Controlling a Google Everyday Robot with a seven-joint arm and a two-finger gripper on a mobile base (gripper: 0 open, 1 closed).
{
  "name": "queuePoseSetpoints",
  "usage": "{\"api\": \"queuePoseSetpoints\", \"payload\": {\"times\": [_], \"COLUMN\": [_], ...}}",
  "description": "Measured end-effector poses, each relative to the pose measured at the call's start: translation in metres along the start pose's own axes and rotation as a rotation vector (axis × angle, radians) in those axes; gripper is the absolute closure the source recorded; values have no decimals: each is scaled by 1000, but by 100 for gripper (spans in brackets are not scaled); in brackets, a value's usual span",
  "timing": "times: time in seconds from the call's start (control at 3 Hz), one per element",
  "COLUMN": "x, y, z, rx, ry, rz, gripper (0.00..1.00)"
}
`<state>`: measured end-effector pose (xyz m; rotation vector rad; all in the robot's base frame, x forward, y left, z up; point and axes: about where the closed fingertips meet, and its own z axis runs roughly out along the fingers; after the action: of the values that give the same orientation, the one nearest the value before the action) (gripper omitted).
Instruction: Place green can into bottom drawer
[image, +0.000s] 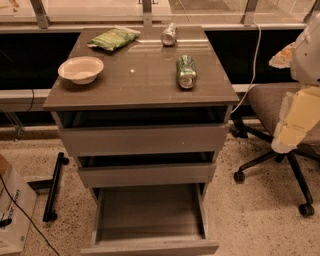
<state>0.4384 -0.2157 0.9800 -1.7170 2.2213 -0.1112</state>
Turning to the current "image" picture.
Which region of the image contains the grey drawer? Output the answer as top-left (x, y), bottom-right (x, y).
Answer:
top-left (78, 163), bottom-right (216, 188)
top-left (59, 125), bottom-right (228, 157)
top-left (81, 184), bottom-right (219, 256)

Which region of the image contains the white paper bowl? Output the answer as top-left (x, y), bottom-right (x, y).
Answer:
top-left (58, 56), bottom-right (104, 85)

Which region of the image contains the black cable on floor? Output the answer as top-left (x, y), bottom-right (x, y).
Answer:
top-left (0, 174), bottom-right (61, 256)

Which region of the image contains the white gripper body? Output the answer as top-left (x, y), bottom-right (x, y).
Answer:
top-left (290, 14), bottom-right (320, 86)

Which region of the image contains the grey office chair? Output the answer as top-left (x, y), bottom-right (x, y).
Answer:
top-left (231, 82), bottom-right (320, 217)

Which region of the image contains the cardboard box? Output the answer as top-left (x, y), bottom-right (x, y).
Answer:
top-left (0, 155), bottom-right (37, 255)

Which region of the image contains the white cable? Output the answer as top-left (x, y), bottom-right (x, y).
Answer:
top-left (230, 22), bottom-right (263, 115)

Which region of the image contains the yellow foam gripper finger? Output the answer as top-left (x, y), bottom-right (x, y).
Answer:
top-left (271, 86), bottom-right (320, 154)
top-left (269, 43), bottom-right (294, 69)

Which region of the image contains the silver soda can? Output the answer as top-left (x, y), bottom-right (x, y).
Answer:
top-left (160, 22), bottom-right (177, 46)

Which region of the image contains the middle grey drawer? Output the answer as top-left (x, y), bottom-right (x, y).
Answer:
top-left (78, 163), bottom-right (216, 188)

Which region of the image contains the top grey drawer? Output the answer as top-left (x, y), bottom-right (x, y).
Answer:
top-left (59, 125), bottom-right (228, 157)

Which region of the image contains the bottom grey drawer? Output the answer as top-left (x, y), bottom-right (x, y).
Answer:
top-left (81, 184), bottom-right (219, 256)

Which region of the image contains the grey drawer cabinet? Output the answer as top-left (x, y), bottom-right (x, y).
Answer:
top-left (42, 25), bottom-right (240, 256)

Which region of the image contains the black metal stand foot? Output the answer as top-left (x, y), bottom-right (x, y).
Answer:
top-left (43, 152), bottom-right (69, 222)

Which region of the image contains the green soda can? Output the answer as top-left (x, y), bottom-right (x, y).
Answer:
top-left (176, 55), bottom-right (197, 89)

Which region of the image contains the green chip bag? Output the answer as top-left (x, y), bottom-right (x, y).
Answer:
top-left (87, 26), bottom-right (141, 51)

